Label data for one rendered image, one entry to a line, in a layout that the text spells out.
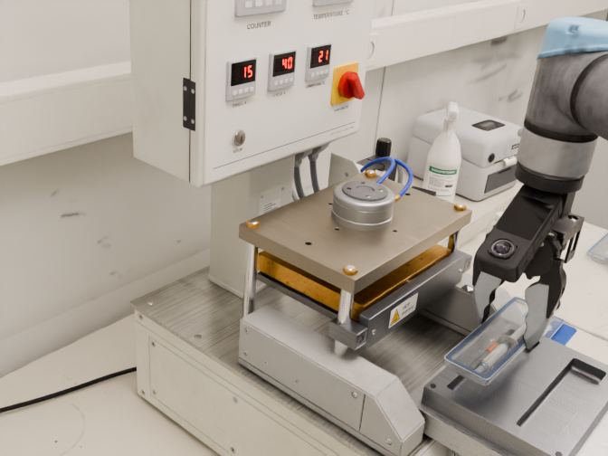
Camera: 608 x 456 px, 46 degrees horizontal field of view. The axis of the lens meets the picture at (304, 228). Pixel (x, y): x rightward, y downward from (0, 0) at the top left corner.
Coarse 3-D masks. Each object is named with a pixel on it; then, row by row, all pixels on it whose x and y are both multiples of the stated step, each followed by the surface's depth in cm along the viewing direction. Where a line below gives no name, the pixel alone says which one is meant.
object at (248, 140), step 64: (128, 0) 84; (192, 0) 77; (256, 0) 81; (320, 0) 90; (192, 64) 80; (256, 64) 85; (320, 64) 94; (192, 128) 83; (256, 128) 90; (320, 128) 100; (256, 192) 99
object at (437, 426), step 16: (416, 400) 82; (432, 416) 80; (432, 432) 81; (448, 432) 79; (464, 432) 78; (592, 432) 80; (464, 448) 78; (480, 448) 77; (496, 448) 76; (592, 448) 77
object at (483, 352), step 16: (512, 304) 90; (496, 320) 86; (512, 320) 87; (480, 336) 83; (496, 336) 83; (512, 336) 84; (464, 352) 80; (480, 352) 80; (496, 352) 81; (512, 352) 81; (480, 368) 78; (496, 368) 78
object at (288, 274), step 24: (264, 264) 92; (288, 264) 90; (408, 264) 92; (432, 264) 94; (288, 288) 91; (312, 288) 87; (336, 288) 86; (384, 288) 87; (336, 312) 86; (360, 312) 83
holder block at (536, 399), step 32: (544, 352) 88; (576, 352) 89; (448, 384) 81; (512, 384) 82; (544, 384) 83; (576, 384) 86; (448, 416) 80; (480, 416) 77; (512, 416) 77; (544, 416) 80; (576, 416) 78; (512, 448) 75; (544, 448) 73; (576, 448) 75
